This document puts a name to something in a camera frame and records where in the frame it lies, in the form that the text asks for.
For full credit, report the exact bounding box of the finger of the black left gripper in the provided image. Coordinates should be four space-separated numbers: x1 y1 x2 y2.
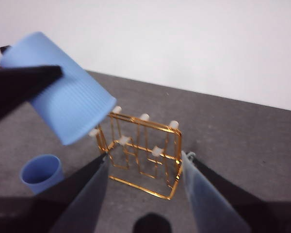
0 65 64 127
0 45 13 58

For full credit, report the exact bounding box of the gold wire cup rack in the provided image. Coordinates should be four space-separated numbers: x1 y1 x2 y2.
89 106 184 201

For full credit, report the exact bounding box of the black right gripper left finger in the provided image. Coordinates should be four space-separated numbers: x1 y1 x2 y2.
0 152 110 233

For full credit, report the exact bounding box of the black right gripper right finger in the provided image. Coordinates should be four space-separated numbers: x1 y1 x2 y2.
181 150 291 233

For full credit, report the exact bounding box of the blue ribbed plastic cup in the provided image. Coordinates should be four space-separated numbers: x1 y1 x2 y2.
19 154 64 195
0 31 117 146

